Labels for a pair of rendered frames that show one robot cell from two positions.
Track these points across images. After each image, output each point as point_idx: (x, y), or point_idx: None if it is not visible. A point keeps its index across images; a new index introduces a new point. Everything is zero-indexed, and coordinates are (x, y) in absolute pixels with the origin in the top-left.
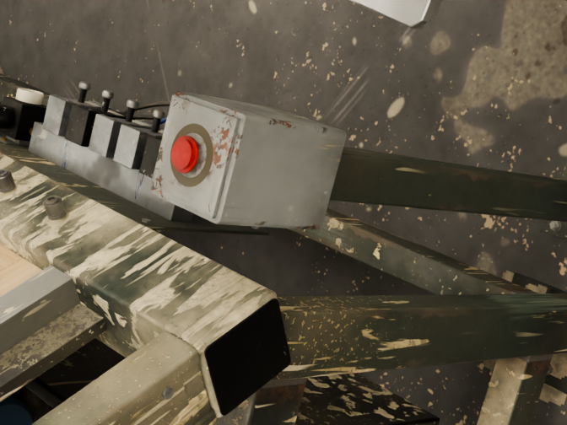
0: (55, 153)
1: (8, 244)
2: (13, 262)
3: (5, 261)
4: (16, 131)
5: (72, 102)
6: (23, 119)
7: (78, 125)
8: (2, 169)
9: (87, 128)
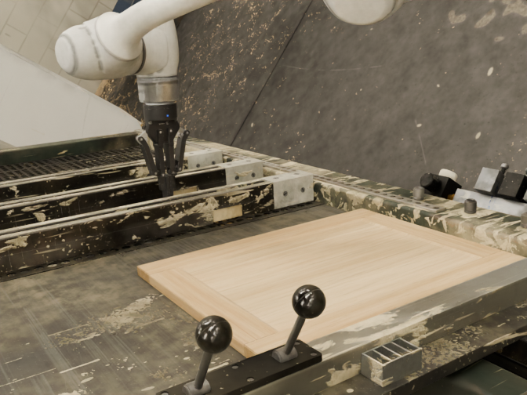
0: (477, 206)
1: (487, 240)
2: (497, 251)
3: (489, 251)
4: (441, 193)
5: (502, 172)
6: (447, 186)
7: (513, 184)
8: (470, 198)
9: (521, 186)
